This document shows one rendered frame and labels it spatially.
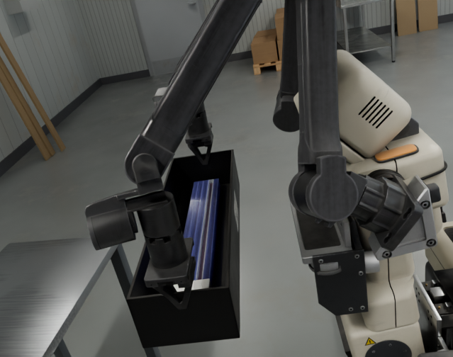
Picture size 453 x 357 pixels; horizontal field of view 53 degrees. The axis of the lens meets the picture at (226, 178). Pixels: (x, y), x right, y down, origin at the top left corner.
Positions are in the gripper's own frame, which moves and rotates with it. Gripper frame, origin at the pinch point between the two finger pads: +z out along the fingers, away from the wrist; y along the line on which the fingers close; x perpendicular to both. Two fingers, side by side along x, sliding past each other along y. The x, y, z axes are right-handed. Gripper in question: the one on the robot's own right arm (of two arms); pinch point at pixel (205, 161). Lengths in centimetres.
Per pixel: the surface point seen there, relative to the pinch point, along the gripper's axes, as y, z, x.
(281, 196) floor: -170, 111, 24
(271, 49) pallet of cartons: -536, 83, 46
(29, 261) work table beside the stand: -10, 32, -68
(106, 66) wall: -666, 91, -232
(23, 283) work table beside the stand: 2, 32, -65
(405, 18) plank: -615, 85, 255
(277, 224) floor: -134, 111, 18
